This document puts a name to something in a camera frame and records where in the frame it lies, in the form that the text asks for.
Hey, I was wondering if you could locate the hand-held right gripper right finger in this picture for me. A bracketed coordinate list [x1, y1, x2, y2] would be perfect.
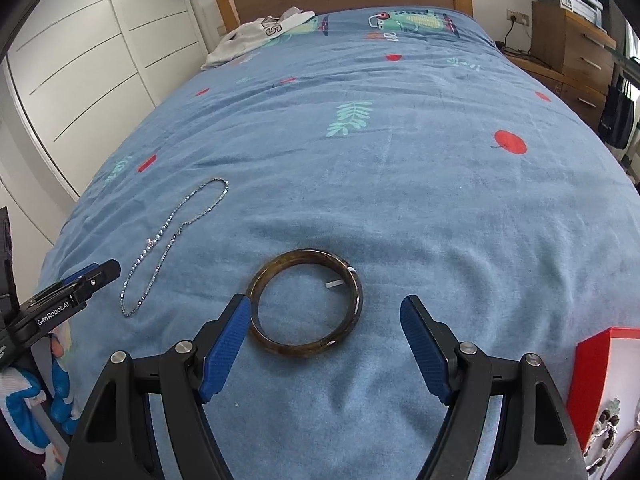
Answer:
[400, 294, 588, 480]

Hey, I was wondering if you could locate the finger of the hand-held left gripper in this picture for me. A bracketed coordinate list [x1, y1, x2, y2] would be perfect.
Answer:
[74, 259, 122, 298]
[61, 262, 101, 286]

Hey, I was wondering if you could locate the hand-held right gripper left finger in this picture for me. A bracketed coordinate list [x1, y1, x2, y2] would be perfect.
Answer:
[60, 294, 251, 480]

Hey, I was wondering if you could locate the brown stone bangle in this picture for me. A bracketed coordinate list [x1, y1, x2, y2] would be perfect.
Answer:
[245, 248, 364, 359]

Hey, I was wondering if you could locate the silver chain necklace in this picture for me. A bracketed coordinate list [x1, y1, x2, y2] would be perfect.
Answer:
[120, 177, 230, 318]

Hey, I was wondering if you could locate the red jewelry box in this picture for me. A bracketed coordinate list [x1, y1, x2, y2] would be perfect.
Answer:
[565, 326, 640, 480]

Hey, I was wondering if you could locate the brown beaded bracelet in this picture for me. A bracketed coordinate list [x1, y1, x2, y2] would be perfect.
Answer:
[582, 397, 623, 473]

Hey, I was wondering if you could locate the blue and white cloth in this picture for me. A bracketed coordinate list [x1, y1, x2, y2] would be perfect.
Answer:
[0, 330, 81, 471]

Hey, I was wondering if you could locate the blue printed blanket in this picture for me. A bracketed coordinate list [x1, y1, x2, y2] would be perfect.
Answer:
[37, 7, 640, 480]

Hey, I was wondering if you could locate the white wardrobe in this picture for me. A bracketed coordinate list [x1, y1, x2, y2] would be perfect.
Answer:
[0, 0, 208, 201]

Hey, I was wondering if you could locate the white garment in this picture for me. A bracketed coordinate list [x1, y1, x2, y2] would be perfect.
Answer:
[201, 6, 316, 72]

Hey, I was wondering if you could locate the black bag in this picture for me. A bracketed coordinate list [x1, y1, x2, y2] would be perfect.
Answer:
[597, 75, 636, 150]

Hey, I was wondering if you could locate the wooden drawer cabinet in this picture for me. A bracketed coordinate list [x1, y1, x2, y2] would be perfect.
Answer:
[530, 0, 618, 131]

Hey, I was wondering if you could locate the black power cable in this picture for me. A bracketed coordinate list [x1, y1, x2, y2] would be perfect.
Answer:
[497, 20, 516, 53]

